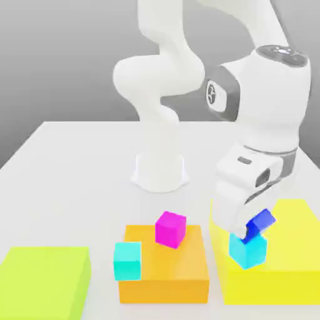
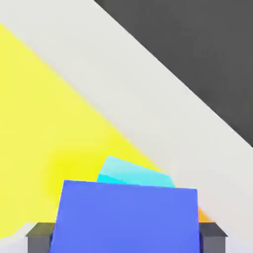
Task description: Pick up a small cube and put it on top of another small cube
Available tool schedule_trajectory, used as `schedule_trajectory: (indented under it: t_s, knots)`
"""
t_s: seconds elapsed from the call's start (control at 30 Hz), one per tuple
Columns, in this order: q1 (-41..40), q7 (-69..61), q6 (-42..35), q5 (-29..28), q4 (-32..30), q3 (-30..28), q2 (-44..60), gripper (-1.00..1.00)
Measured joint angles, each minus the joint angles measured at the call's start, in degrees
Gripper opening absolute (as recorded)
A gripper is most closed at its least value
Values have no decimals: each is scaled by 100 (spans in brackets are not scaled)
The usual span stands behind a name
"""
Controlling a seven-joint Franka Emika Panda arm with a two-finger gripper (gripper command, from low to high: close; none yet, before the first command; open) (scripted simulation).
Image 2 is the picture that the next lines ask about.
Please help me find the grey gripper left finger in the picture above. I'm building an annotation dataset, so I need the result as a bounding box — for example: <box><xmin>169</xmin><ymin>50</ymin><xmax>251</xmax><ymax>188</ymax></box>
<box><xmin>0</xmin><ymin>222</ymin><xmax>56</xmax><ymax>253</ymax></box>

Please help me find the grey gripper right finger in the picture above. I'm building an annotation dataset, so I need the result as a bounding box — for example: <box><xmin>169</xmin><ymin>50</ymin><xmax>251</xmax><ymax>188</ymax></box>
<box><xmin>198</xmin><ymin>222</ymin><xmax>253</xmax><ymax>253</ymax></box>

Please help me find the small blue cube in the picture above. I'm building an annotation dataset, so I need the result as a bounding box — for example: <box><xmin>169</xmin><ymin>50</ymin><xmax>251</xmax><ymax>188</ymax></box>
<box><xmin>49</xmin><ymin>179</ymin><xmax>201</xmax><ymax>253</ymax></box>

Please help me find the small cyan cube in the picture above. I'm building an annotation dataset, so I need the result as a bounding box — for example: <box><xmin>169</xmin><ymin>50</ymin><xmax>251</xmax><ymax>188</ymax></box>
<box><xmin>96</xmin><ymin>155</ymin><xmax>176</xmax><ymax>188</ymax></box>

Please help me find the large yellow box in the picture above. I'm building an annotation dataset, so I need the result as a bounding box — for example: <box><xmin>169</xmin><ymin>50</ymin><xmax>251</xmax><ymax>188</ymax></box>
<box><xmin>0</xmin><ymin>23</ymin><xmax>214</xmax><ymax>241</ymax></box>

